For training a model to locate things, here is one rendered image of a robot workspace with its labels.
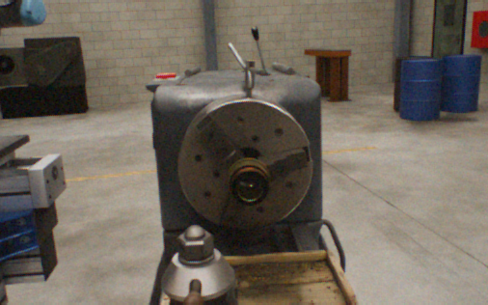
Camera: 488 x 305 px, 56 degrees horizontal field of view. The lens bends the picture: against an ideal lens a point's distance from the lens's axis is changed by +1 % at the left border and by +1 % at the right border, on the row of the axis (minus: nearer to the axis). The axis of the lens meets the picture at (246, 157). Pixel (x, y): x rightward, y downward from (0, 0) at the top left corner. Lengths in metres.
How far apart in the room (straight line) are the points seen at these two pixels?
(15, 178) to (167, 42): 9.93
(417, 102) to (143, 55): 6.24
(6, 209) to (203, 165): 0.44
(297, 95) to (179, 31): 9.82
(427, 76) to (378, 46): 5.22
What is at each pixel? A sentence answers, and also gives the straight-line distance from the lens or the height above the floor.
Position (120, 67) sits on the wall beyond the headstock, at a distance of 10.95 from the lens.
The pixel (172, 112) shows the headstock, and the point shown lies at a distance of 1.20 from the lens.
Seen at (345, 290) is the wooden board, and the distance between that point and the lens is 0.92.
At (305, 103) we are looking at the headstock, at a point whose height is 1.20.
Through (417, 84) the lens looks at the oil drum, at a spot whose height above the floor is 0.55.
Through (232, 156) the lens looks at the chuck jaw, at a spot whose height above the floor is 1.13.
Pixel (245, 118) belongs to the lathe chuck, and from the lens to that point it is 1.04.
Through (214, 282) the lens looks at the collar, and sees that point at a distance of 0.49.
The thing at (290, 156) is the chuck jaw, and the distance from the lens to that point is 1.02.
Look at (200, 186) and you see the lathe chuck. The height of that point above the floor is 1.04.
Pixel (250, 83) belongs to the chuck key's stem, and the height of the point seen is 1.27.
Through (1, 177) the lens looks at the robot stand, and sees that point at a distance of 1.14.
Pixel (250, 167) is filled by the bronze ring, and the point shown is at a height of 1.12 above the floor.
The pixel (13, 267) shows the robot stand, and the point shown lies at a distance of 1.20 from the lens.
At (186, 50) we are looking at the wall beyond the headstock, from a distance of 10.99.
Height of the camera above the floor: 1.38
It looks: 15 degrees down
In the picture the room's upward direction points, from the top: 3 degrees counter-clockwise
